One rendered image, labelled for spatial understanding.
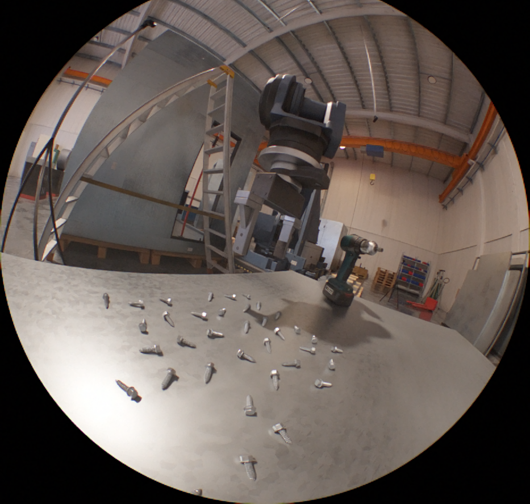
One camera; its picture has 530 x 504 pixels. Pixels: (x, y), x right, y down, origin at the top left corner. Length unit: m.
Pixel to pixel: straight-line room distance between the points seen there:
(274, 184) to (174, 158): 1.99
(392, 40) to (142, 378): 7.79
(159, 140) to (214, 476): 2.27
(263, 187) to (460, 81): 8.47
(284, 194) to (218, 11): 8.48
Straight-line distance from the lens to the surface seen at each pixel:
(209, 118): 2.04
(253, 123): 3.05
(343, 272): 0.57
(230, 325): 0.26
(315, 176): 0.30
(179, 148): 2.26
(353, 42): 7.72
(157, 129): 2.25
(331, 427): 0.20
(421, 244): 11.67
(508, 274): 3.10
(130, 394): 0.16
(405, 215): 11.76
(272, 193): 0.28
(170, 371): 0.17
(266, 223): 1.93
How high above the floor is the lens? 0.80
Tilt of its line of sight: 3 degrees down
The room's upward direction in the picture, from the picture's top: 17 degrees clockwise
